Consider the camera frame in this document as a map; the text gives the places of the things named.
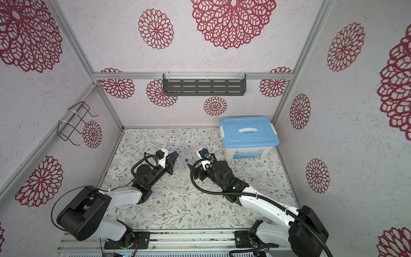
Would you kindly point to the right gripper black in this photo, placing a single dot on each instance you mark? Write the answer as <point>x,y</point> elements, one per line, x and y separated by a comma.
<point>202,171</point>

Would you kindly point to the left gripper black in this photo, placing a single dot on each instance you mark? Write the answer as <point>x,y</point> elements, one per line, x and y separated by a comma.
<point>169,165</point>

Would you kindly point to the white plastic storage bin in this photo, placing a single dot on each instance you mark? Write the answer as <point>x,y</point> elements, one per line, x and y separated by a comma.
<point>239,153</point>

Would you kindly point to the blue plastic bin lid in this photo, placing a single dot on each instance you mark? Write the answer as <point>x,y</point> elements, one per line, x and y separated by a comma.
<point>248,132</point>

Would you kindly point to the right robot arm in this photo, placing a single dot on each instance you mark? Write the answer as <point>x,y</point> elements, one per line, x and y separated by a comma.
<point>299,229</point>

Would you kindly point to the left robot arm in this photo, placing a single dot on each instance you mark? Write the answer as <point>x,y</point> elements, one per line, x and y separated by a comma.
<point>84,216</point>

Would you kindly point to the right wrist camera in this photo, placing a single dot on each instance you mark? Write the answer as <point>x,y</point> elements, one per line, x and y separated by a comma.
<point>204,157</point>

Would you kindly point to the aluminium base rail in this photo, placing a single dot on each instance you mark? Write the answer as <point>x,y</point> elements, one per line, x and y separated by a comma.
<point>190,240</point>

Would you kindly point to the dark grey wall shelf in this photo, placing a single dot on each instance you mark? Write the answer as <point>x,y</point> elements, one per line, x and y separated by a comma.
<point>204,86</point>

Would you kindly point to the black wire wall rack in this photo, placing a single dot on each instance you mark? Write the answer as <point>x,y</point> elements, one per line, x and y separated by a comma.
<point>68,126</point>

